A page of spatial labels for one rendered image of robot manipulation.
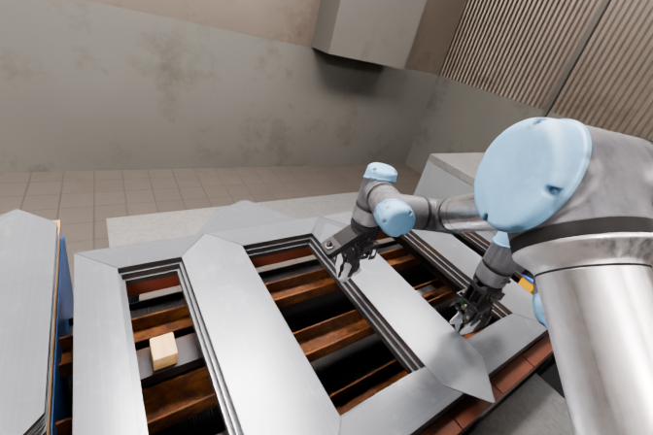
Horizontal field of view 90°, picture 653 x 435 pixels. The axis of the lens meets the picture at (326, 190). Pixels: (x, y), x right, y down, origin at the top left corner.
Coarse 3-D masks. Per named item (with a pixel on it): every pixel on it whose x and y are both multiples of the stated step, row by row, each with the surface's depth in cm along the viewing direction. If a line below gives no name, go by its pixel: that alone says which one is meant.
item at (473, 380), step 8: (480, 360) 85; (464, 368) 82; (472, 368) 82; (480, 368) 83; (456, 376) 79; (464, 376) 80; (472, 376) 80; (480, 376) 81; (488, 376) 82; (448, 384) 77; (456, 384) 77; (464, 384) 78; (472, 384) 78; (480, 384) 79; (488, 384) 80; (464, 392) 76; (472, 392) 76; (480, 392) 77
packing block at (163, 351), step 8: (160, 336) 76; (168, 336) 77; (152, 344) 74; (160, 344) 75; (168, 344) 75; (152, 352) 73; (160, 352) 73; (168, 352) 73; (176, 352) 74; (152, 360) 74; (160, 360) 72; (168, 360) 74; (176, 360) 75; (160, 368) 74
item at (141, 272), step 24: (288, 240) 113; (312, 240) 118; (408, 240) 137; (480, 240) 148; (144, 264) 88; (168, 264) 92; (432, 264) 128; (120, 288) 81; (192, 312) 82; (360, 312) 97; (504, 312) 108; (384, 336) 89; (216, 360) 70; (408, 360) 83; (216, 384) 68; (144, 432) 58; (240, 432) 60
